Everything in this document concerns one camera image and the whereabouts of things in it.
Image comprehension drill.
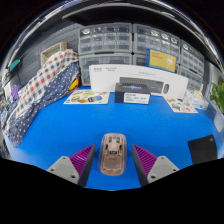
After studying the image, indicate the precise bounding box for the white and blue carton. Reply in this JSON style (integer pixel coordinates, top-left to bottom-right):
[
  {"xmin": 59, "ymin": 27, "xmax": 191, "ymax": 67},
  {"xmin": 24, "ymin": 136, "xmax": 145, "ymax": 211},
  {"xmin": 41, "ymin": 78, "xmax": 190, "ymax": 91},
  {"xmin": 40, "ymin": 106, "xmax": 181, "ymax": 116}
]
[{"xmin": 183, "ymin": 89, "xmax": 209, "ymax": 111}]

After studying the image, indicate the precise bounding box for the red blue checkered cloth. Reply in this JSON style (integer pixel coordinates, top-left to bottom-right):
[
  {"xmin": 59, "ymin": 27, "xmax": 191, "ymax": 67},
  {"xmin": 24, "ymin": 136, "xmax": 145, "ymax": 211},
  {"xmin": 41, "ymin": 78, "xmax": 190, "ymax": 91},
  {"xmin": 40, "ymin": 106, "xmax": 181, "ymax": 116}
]
[{"xmin": 14, "ymin": 49, "xmax": 80, "ymax": 118}]

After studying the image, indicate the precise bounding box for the grey small-parts drawer cabinet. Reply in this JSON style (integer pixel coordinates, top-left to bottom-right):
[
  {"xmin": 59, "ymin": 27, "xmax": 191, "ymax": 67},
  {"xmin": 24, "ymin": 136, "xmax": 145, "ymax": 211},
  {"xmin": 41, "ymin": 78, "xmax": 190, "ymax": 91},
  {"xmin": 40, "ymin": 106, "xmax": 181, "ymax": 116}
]
[
  {"xmin": 132, "ymin": 23, "xmax": 182, "ymax": 56},
  {"xmin": 179, "ymin": 39, "xmax": 206, "ymax": 76},
  {"xmin": 78, "ymin": 22, "xmax": 134, "ymax": 56},
  {"xmin": 178, "ymin": 64, "xmax": 204, "ymax": 92},
  {"xmin": 132, "ymin": 53, "xmax": 181, "ymax": 74},
  {"xmin": 79, "ymin": 53, "xmax": 134, "ymax": 87}
]

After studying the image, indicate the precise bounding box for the yellow and blue flat box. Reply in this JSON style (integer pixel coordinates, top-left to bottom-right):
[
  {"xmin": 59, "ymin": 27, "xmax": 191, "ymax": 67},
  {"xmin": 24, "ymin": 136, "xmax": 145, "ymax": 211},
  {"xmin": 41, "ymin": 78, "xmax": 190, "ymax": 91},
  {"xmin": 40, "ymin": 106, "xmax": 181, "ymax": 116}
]
[{"xmin": 145, "ymin": 48, "xmax": 178, "ymax": 73}]

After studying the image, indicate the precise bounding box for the woven wicker basket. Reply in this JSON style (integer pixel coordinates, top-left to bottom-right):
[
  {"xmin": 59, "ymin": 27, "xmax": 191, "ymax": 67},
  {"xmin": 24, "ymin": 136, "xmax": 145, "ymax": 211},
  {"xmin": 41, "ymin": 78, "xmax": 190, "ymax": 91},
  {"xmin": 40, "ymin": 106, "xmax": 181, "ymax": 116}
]
[{"xmin": 40, "ymin": 41, "xmax": 68, "ymax": 66}]

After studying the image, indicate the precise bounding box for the small black product box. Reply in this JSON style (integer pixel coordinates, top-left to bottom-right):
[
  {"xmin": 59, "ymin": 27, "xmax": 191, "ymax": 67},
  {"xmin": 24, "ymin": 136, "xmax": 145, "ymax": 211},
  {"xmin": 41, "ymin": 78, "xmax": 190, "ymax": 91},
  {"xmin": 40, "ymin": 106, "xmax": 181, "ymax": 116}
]
[{"xmin": 114, "ymin": 82, "xmax": 152, "ymax": 106}]

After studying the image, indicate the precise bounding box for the grey wall pegboard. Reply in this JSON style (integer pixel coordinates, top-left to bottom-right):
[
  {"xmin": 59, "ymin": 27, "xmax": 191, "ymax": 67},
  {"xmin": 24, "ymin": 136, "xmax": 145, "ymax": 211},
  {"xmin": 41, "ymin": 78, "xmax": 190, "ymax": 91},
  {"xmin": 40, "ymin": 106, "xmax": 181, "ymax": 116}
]
[{"xmin": 18, "ymin": 23, "xmax": 83, "ymax": 86}]

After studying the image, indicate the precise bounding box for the crumpled cream tissue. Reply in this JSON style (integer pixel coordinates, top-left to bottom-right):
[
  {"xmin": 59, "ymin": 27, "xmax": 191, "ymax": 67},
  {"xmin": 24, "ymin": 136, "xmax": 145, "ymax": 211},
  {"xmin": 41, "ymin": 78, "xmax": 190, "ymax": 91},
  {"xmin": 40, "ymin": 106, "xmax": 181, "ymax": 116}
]
[{"xmin": 192, "ymin": 89, "xmax": 204, "ymax": 100}]

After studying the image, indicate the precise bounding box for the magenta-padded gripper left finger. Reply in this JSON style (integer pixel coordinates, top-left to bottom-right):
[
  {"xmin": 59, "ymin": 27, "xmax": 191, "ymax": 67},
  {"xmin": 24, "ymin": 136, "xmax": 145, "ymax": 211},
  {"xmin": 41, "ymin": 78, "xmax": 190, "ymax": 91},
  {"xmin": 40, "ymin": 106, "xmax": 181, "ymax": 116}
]
[{"xmin": 46, "ymin": 144, "xmax": 97, "ymax": 188}]

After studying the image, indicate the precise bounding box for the black mouse pad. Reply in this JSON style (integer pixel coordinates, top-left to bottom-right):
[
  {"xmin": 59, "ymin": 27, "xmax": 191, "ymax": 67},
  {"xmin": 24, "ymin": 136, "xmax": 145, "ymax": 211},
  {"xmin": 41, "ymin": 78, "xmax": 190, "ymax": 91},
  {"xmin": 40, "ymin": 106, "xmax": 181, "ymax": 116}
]
[{"xmin": 187, "ymin": 134, "xmax": 219, "ymax": 165}]

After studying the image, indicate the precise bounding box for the green leafy plant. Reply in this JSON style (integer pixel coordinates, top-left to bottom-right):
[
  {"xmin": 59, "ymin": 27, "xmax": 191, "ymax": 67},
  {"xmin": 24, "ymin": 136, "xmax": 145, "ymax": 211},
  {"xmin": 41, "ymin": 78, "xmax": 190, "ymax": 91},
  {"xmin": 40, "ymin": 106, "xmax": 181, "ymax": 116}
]
[{"xmin": 209, "ymin": 81, "xmax": 224, "ymax": 114}]

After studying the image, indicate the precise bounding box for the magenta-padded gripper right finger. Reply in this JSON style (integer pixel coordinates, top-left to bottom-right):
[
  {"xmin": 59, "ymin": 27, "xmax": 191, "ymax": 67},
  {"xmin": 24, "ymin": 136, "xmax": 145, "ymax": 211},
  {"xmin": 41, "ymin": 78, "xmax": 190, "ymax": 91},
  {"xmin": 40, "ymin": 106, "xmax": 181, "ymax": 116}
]
[{"xmin": 131, "ymin": 144, "xmax": 180, "ymax": 187}]

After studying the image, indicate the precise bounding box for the white ribbed plant pot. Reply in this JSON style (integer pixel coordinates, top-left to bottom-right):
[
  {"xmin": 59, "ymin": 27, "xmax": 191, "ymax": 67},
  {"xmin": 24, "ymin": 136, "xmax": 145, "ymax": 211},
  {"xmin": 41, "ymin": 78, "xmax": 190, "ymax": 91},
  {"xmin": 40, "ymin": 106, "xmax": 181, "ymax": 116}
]
[{"xmin": 213, "ymin": 109, "xmax": 224, "ymax": 134}]

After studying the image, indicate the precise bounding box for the colourful sticker sheet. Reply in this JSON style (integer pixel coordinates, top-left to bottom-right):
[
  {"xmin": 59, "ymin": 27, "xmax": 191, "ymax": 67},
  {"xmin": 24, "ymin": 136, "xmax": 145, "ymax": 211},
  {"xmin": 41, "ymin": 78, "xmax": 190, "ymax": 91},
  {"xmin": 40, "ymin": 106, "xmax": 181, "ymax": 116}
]
[
  {"xmin": 163, "ymin": 96, "xmax": 199, "ymax": 114},
  {"xmin": 63, "ymin": 89, "xmax": 110, "ymax": 106}
]

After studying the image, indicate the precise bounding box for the white keyboard packaging box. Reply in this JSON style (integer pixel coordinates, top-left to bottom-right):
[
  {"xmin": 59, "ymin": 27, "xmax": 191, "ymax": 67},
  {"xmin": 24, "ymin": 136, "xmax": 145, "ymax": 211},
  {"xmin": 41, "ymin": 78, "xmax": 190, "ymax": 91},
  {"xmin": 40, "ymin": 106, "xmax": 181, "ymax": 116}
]
[{"xmin": 88, "ymin": 63, "xmax": 189, "ymax": 100}]

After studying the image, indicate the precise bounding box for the navy polka dot cloth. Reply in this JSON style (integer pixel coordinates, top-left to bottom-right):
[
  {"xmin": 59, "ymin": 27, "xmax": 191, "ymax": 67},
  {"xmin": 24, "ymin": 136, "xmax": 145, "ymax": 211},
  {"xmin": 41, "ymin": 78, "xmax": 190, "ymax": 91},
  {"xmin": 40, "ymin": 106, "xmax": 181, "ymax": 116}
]
[{"xmin": 4, "ymin": 61, "xmax": 82, "ymax": 148}]

